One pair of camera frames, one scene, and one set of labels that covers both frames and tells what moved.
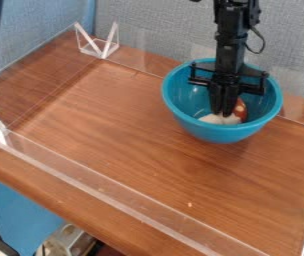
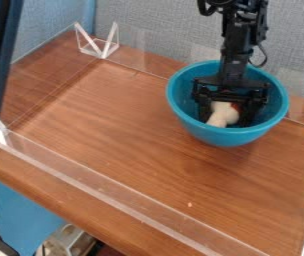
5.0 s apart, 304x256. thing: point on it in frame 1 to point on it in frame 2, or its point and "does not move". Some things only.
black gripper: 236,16 to 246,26
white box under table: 68,241 does not move
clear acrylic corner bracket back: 97,47 does not move
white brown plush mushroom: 236,117 does not move
